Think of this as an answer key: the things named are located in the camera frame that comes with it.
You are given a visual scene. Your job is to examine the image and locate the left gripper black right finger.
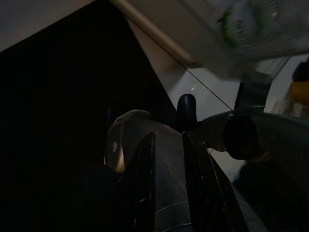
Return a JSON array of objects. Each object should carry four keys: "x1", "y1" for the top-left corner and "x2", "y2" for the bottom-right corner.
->
[{"x1": 181, "y1": 130, "x2": 244, "y2": 232}]

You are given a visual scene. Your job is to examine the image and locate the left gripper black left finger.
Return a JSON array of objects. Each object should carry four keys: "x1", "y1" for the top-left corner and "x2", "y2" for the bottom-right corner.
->
[{"x1": 115, "y1": 131, "x2": 157, "y2": 232}]

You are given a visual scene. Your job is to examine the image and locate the grey robot left leg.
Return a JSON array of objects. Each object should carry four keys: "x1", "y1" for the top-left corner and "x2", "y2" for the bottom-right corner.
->
[{"x1": 103, "y1": 110, "x2": 191, "y2": 232}]

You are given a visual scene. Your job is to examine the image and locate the black robot foot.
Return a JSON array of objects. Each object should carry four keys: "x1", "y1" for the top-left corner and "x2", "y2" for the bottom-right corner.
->
[{"x1": 177, "y1": 94, "x2": 198, "y2": 132}]

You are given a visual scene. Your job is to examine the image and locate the yellow tub with lid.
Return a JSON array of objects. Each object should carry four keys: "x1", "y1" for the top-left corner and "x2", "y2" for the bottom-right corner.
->
[{"x1": 288, "y1": 60, "x2": 309, "y2": 114}]

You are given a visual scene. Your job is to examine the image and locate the green vegetables in bag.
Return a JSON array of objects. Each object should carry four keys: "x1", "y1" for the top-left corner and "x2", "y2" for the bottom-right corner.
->
[{"x1": 217, "y1": 0, "x2": 273, "y2": 50}]

